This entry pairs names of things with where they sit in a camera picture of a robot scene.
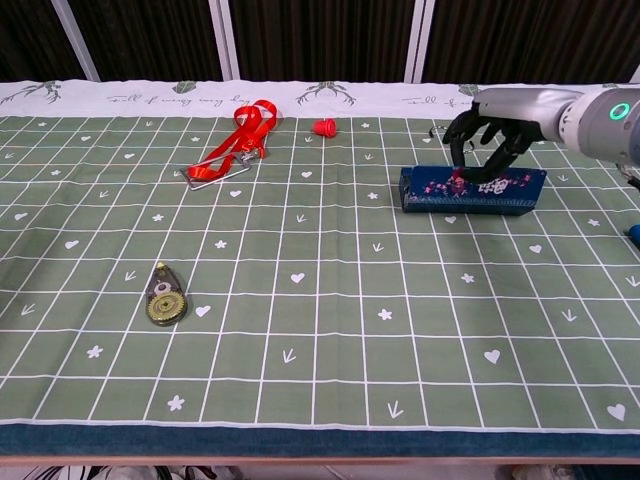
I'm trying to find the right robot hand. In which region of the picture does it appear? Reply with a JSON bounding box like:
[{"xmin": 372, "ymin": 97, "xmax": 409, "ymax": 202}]
[{"xmin": 442, "ymin": 87, "xmax": 576, "ymax": 185}]

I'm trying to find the green grid tablecloth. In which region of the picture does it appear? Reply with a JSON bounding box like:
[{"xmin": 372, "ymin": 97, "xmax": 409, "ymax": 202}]
[{"xmin": 0, "ymin": 78, "xmax": 640, "ymax": 434}]

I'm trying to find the olive correction tape dispenser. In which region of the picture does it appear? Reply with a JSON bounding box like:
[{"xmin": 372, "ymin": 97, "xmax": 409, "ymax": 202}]
[{"xmin": 145, "ymin": 261, "xmax": 190, "ymax": 328}]

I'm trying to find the red lanyard with badge holder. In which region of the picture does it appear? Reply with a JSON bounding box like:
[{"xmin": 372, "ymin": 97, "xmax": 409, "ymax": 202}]
[{"xmin": 179, "ymin": 99, "xmax": 281, "ymax": 192}]

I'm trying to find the blue floral glasses case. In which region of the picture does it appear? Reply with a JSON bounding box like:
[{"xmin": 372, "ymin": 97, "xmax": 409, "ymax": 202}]
[{"xmin": 398, "ymin": 165, "xmax": 548, "ymax": 217}]

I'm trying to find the metal wire hook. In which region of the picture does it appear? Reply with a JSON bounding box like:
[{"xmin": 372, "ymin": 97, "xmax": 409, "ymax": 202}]
[{"xmin": 428, "ymin": 124, "xmax": 476, "ymax": 151}]

